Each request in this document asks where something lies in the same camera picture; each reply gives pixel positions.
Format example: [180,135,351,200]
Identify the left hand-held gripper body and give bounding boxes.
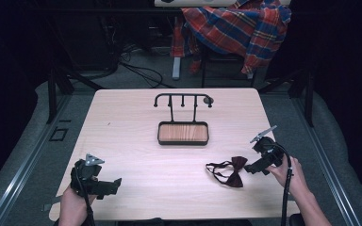
[70,153,111,198]

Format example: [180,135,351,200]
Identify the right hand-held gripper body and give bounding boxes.
[249,124,286,172]

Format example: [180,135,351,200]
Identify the dark red bow tie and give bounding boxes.
[205,155,249,188]

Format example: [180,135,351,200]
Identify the person's right hand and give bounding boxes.
[265,155,309,200]

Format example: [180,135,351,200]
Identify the person's left hand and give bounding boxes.
[58,185,98,223]

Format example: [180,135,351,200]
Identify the black metal stand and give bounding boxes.
[257,67,316,128]
[44,59,106,125]

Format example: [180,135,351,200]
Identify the black hook rack wooden tray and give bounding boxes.
[153,92,215,147]

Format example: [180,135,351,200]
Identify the black chair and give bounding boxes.
[200,46,256,89]

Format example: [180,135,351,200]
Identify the red blue plaid shirt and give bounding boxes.
[170,0,293,75]

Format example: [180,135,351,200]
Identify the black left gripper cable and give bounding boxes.
[74,166,96,226]

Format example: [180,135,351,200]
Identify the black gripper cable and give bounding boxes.
[274,142,294,226]
[74,166,96,226]

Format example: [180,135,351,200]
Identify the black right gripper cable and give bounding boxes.
[274,142,294,226]

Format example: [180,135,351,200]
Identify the aluminium rail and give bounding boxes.
[290,93,362,226]
[0,93,74,226]

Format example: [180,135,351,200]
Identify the black floor cables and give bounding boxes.
[118,43,174,89]

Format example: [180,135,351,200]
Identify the white post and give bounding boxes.
[172,56,182,81]

